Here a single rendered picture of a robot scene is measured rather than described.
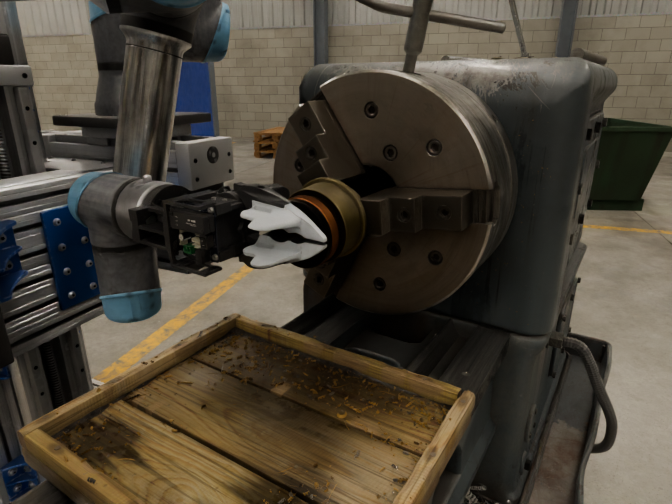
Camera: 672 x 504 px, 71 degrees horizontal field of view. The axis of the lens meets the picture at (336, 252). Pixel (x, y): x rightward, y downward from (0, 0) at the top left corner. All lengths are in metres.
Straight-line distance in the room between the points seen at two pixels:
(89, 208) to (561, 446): 0.94
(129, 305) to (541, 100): 0.59
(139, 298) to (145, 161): 0.20
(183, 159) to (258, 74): 10.90
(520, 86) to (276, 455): 0.53
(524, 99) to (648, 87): 10.39
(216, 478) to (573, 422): 0.86
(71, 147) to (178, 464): 0.83
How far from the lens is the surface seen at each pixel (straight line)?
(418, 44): 0.61
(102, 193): 0.62
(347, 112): 0.61
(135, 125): 0.74
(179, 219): 0.49
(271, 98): 11.71
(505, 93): 0.70
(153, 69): 0.73
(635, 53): 11.00
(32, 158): 1.04
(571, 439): 1.14
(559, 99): 0.68
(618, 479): 1.95
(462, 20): 0.62
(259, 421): 0.54
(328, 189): 0.50
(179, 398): 0.59
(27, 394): 1.14
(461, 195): 0.52
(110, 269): 0.65
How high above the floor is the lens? 1.22
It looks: 20 degrees down
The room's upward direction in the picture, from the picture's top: straight up
